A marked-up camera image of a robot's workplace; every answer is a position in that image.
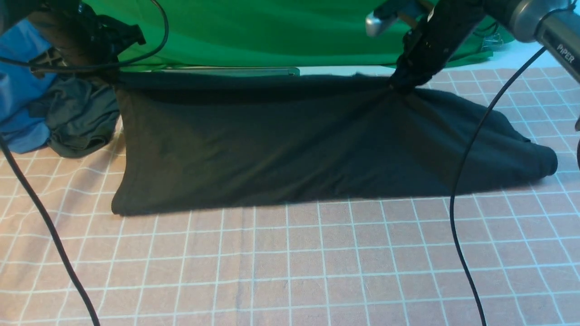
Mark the clear binder clip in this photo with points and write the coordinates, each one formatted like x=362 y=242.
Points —
x=492 y=42

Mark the dark gray long-sleeve top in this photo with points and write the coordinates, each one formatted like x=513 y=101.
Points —
x=207 y=142

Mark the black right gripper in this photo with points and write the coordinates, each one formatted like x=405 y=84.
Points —
x=434 y=41

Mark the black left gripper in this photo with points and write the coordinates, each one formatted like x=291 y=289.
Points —
x=82 y=38

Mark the pink checkered tablecloth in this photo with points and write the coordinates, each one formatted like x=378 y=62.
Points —
x=350 y=263

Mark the green backdrop cloth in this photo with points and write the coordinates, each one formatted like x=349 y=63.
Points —
x=273 y=33

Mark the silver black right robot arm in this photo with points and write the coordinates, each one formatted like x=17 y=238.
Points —
x=551 y=23

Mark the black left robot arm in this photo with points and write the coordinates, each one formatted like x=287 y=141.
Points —
x=15 y=11

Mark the green flat bar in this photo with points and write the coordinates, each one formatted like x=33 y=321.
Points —
x=236 y=71

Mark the crumpled dark gray garment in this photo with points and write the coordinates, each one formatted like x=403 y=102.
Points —
x=81 y=115

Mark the blue garment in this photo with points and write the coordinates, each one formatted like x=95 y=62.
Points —
x=18 y=88

